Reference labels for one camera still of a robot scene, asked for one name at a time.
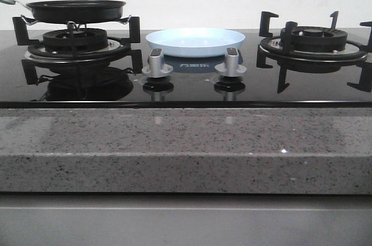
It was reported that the light blue plate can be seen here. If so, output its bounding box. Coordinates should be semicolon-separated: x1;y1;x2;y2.
146;28;245;58

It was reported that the black frying pan green handle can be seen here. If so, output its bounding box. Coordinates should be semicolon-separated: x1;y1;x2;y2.
0;0;127;24

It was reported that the black glass gas cooktop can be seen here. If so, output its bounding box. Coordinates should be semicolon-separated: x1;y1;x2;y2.
1;30;371;109

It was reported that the silver left stove knob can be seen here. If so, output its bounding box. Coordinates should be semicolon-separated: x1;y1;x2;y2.
142;48;173;78

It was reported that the silver stove knob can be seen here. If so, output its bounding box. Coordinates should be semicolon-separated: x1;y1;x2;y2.
214;48;247;77
142;48;173;78

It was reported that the silver right stove knob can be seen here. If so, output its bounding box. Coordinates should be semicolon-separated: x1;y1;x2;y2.
214;48;247;77

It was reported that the black right pan support grate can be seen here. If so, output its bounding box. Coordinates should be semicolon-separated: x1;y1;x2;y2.
256;11;371;93

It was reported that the black pan support grate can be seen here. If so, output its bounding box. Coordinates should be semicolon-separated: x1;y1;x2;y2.
256;11;371;93
12;16;143;85

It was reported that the black left gas burner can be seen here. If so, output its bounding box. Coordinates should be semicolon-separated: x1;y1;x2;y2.
42;28;108;53

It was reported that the black gas burner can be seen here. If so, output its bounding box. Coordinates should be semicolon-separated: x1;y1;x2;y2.
42;28;108;53
291;26;348;52

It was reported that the black right gas burner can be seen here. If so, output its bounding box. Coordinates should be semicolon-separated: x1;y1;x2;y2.
291;26;348;52

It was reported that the black left pan support grate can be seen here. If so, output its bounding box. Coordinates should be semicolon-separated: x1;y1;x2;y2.
12;16;143;85

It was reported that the grey cabinet front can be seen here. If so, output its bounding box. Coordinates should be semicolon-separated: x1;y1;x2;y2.
1;194;371;245

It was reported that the wire pan reducer ring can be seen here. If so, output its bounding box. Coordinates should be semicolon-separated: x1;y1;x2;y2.
20;13;132;32

